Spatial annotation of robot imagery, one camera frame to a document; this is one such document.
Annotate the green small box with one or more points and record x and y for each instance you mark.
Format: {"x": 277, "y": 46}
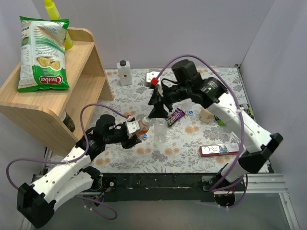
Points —
{"x": 219, "y": 122}

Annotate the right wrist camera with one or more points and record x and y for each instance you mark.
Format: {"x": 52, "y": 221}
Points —
{"x": 153, "y": 82}

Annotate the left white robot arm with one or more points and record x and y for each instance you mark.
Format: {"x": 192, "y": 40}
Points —
{"x": 39, "y": 200}

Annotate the aluminium frame rail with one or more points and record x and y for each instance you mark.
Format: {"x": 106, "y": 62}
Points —
{"x": 272, "y": 183}

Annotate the clear bottle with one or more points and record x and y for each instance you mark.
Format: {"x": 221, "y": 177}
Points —
{"x": 186, "y": 105}
{"x": 160, "y": 130}

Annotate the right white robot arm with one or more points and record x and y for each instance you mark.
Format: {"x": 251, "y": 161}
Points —
{"x": 256, "y": 143}

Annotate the white square bottle black cap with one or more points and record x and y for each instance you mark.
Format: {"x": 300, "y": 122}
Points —
{"x": 124, "y": 73}

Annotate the orange soda bottle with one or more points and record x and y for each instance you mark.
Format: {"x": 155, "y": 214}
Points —
{"x": 144, "y": 124}

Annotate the green chips bag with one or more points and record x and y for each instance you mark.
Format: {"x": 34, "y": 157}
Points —
{"x": 43, "y": 55}

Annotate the red white toothpaste box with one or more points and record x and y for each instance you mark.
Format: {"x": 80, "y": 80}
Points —
{"x": 218, "y": 150}

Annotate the purple candy bar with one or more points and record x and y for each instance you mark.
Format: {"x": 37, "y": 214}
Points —
{"x": 175, "y": 116}

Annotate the cream lotion pump bottle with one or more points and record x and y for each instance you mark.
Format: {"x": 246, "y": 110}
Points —
{"x": 206, "y": 116}

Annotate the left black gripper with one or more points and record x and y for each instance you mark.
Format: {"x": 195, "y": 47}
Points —
{"x": 127, "y": 140}

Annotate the black green box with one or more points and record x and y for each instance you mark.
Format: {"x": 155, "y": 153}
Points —
{"x": 247, "y": 110}

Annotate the wooden shelf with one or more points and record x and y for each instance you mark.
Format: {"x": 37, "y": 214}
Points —
{"x": 38, "y": 112}

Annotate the floral table mat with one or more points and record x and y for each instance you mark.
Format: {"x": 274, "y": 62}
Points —
{"x": 180, "y": 151}

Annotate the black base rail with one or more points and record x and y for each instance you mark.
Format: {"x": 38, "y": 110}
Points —
{"x": 154, "y": 187}

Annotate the dark jar under shelf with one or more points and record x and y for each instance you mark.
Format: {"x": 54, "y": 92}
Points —
{"x": 67, "y": 120}

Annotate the clear bottle near centre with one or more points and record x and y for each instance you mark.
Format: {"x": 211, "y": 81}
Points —
{"x": 160, "y": 130}

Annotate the clear bottle far right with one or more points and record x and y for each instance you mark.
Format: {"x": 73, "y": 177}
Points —
{"x": 186, "y": 105}

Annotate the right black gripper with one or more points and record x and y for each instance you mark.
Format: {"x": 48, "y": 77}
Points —
{"x": 162, "y": 96}

